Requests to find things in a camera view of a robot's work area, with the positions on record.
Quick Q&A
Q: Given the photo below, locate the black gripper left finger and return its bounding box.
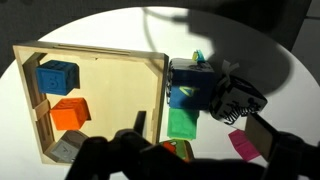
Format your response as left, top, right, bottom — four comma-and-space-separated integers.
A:
133, 110, 148, 138

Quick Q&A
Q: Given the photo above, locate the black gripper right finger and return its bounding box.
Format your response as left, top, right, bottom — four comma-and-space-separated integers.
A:
244, 113, 279, 164

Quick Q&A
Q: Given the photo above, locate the orange block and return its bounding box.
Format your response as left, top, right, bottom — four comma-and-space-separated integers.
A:
49, 97, 92, 131

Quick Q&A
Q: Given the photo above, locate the wooden tray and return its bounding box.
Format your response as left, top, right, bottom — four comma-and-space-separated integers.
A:
12, 40, 170, 166

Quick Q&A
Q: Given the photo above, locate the blue block with six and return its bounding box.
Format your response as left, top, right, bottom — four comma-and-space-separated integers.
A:
34, 59, 81, 97

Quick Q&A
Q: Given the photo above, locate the pink block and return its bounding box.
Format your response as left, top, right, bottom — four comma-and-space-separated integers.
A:
228, 129, 262, 162

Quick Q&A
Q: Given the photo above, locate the dark blue block with four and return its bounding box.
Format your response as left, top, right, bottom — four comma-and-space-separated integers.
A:
166, 49, 216, 111

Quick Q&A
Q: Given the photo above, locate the green block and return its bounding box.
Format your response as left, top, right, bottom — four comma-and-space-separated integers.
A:
166, 108, 200, 140

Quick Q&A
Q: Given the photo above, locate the black and white cube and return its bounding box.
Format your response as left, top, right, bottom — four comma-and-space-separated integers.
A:
209, 59, 269, 126

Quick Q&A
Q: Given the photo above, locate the grey block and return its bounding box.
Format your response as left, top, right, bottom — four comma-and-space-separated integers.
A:
44, 129, 89, 164

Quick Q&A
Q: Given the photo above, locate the orange green patterned cube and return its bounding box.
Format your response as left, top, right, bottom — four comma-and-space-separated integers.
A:
159, 139, 195, 163

